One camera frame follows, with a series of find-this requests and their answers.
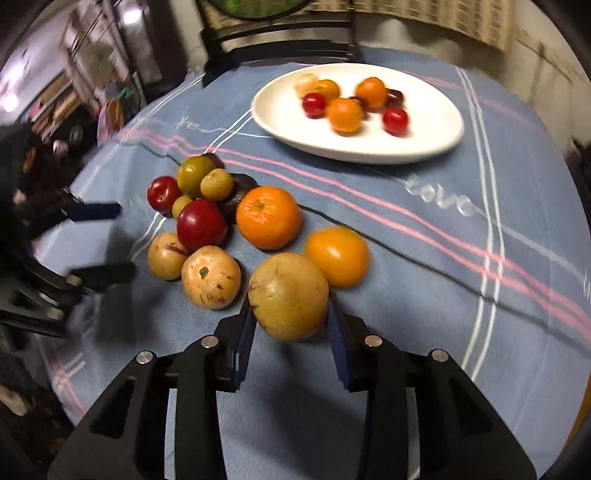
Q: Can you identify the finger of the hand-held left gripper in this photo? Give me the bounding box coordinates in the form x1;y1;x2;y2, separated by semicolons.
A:
23;187;122;234
28;261;138;305

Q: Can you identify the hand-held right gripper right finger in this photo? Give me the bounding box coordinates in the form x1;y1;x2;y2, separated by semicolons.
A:
327;293;539;480

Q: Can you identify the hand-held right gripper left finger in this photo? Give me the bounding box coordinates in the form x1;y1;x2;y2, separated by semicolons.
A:
48;298;258;480

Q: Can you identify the red plum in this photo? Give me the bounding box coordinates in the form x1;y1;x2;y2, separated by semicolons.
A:
147;176;182;214
176;199;228;251

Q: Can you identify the yellow-orange tomato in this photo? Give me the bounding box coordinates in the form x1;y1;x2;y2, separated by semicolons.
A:
305;226;371;289

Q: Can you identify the orange mandarin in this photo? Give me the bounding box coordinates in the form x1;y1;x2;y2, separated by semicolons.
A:
235;185;303;251

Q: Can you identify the white round plate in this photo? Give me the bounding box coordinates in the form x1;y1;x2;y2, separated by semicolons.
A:
250;63;465;165

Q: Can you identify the orange tomato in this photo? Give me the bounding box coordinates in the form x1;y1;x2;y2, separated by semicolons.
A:
355;76;387;112
326;98;365;134
314;79;341;103

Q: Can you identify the red cherry tomato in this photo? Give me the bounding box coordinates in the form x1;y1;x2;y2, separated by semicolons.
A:
302;92;327;119
382;107;410;137

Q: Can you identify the orange pink bag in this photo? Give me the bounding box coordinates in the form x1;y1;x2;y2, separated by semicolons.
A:
97;99;125;144

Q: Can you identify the blue striped tablecloth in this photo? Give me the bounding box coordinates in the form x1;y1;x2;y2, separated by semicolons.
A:
28;46;591;480

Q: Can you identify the dark wooden cabinet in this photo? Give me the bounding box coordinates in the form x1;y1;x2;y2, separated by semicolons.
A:
58;0;185;100

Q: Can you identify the beige checked curtain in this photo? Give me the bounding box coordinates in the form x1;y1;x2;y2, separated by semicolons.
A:
300;0;513;54

